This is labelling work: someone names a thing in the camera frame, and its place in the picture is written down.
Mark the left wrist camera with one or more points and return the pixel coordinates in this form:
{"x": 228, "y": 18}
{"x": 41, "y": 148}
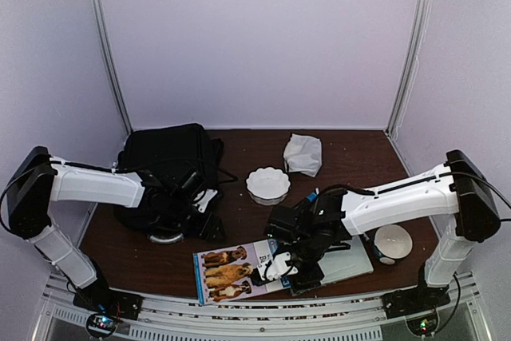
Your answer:
{"x": 196, "y": 193}

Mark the aluminium front rail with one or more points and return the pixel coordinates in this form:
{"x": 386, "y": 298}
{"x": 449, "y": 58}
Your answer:
{"x": 348, "y": 317}

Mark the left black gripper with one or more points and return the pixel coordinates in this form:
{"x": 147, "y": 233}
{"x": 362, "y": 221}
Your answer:
{"x": 206, "y": 228}

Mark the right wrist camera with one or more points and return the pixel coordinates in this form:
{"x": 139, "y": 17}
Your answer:
{"x": 273, "y": 269}

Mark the right aluminium corner post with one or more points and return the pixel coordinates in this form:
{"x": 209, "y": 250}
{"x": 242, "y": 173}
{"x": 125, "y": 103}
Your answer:
{"x": 418, "y": 30}

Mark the black student backpack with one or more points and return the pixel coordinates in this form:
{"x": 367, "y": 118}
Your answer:
{"x": 163, "y": 157}

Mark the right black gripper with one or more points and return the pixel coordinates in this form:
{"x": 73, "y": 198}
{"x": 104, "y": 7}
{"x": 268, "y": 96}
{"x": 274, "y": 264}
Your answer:
{"x": 306, "y": 283}

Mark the blue highlighter marker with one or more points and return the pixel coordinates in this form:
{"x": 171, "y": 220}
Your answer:
{"x": 312, "y": 197}

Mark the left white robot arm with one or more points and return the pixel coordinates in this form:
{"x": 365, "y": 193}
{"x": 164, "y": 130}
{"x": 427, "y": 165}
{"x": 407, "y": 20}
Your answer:
{"x": 42, "y": 179}

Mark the crumpled grey cloth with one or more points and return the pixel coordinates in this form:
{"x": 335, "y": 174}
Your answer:
{"x": 303, "y": 154}

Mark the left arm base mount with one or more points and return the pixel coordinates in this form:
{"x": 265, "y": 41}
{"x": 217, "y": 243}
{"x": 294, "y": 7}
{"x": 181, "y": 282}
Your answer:
{"x": 109, "y": 313}

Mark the white and dark blue bowl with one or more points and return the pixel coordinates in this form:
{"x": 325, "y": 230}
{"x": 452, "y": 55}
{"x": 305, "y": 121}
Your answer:
{"x": 391, "y": 244}

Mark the grey notebook with barcode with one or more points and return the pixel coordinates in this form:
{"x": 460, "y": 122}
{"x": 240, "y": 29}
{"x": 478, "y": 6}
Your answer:
{"x": 343, "y": 265}

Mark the left aluminium corner post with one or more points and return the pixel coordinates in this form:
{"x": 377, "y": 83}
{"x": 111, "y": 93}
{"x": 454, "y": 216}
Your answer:
{"x": 110, "y": 68}

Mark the white fluted ceramic bowl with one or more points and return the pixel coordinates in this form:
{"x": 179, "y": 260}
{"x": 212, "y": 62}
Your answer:
{"x": 268, "y": 186}

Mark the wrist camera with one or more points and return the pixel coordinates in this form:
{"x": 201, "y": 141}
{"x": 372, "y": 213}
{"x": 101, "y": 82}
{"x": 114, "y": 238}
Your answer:
{"x": 273, "y": 269}
{"x": 196, "y": 193}

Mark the aluminium corner post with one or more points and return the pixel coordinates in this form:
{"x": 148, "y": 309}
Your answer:
{"x": 110, "y": 68}
{"x": 418, "y": 30}

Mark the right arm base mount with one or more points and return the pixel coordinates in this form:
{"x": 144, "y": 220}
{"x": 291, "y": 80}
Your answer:
{"x": 419, "y": 307}

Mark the dog picture book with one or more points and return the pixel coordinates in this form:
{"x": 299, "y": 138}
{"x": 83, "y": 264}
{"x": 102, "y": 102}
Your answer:
{"x": 224, "y": 274}

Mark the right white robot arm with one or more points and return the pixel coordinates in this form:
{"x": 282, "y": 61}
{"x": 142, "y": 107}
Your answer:
{"x": 455, "y": 188}

